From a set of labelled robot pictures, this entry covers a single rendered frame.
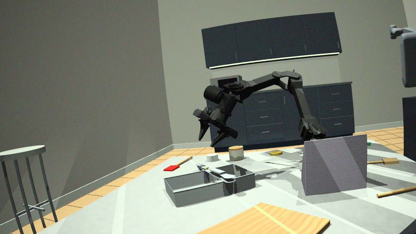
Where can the red spatula with wooden handle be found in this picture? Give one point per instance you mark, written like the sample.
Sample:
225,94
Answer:
173,167

